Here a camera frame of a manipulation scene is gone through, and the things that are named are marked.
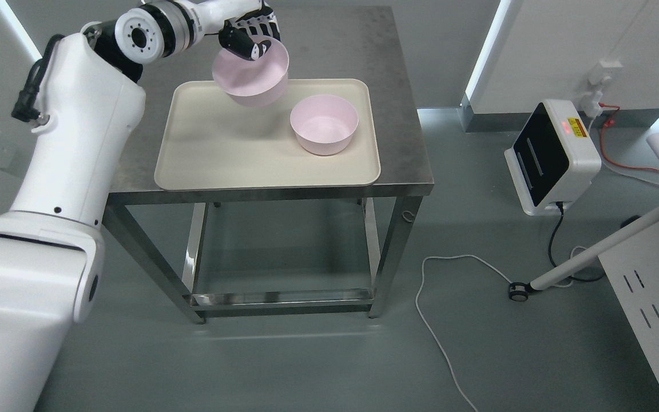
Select white black charging device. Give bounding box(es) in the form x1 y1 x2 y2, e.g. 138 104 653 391
504 99 602 216

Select stainless steel table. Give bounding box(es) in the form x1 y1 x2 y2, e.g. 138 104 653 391
102 7 434 325

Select white cart leg with caster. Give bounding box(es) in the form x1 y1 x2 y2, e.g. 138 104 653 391
507 206 659 302

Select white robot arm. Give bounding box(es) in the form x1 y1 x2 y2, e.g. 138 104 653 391
0 1 280 411

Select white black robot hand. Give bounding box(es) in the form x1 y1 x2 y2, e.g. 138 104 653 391
218 1 281 62

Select pink bowl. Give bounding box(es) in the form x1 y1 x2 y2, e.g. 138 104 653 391
289 94 359 156
212 35 290 108

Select beige plastic tray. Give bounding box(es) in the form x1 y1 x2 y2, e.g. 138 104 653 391
154 78 381 191

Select black power cable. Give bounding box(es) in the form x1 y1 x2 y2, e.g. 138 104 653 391
547 201 606 283

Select white wall socket plug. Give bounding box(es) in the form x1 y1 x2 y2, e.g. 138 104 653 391
579 58 624 119

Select white floor cable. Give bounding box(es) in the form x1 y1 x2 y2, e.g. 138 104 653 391
415 255 514 412

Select red cable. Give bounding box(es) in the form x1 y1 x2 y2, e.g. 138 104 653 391
598 102 659 175

